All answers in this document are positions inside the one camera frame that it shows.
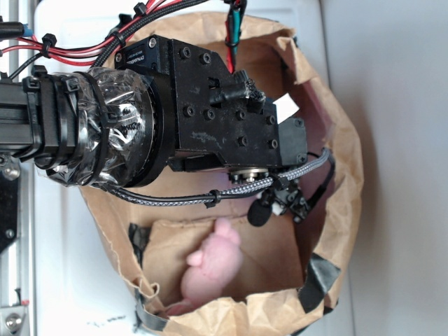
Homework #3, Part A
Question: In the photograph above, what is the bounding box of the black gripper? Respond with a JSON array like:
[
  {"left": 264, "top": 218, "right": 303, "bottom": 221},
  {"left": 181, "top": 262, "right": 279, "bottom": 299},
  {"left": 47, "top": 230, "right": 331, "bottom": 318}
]
[{"left": 115, "top": 35, "right": 307, "bottom": 184}]

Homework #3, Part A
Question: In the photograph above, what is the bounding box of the robot arm with plastic wrap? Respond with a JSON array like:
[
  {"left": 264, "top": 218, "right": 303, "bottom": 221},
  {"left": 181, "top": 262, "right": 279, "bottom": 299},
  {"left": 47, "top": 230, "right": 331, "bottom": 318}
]
[{"left": 1, "top": 35, "right": 307, "bottom": 188}]

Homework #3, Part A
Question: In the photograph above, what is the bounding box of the black foam microphone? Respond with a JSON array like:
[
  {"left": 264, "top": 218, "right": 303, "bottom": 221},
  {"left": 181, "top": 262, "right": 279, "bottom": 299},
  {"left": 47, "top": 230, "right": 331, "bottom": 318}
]
[{"left": 247, "top": 199, "right": 272, "bottom": 228}]

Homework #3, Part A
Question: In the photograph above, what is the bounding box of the pink plush toy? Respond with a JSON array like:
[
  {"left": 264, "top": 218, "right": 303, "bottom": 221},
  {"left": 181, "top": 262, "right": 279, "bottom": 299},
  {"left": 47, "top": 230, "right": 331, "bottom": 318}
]
[{"left": 167, "top": 218, "right": 243, "bottom": 316}]

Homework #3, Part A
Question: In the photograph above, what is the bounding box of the brown paper bag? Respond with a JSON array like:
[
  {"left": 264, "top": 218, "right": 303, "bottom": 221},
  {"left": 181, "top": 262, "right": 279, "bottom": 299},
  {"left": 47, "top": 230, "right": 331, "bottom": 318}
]
[{"left": 80, "top": 16, "right": 364, "bottom": 335}]

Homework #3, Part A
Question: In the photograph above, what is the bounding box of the black mounting plate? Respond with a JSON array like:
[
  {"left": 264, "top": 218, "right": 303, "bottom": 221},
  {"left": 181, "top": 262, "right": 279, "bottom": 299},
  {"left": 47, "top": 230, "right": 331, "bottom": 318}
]
[{"left": 1, "top": 172, "right": 22, "bottom": 254}]

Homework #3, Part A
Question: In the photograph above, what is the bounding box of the white plastic tray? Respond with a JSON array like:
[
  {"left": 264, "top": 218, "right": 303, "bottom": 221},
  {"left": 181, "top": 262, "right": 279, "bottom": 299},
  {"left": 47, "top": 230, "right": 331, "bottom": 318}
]
[{"left": 33, "top": 1, "right": 356, "bottom": 335}]

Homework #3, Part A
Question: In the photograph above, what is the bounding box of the red and black wire bundle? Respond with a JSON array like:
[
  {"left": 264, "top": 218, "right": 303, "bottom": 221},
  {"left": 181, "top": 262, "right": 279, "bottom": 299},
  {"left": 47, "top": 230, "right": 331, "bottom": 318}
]
[{"left": 0, "top": 0, "right": 246, "bottom": 71}]

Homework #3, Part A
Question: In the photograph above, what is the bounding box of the aluminium frame rail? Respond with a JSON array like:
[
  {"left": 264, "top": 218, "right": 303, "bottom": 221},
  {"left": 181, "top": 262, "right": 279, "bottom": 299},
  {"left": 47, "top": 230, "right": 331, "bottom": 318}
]
[{"left": 0, "top": 0, "right": 39, "bottom": 336}]

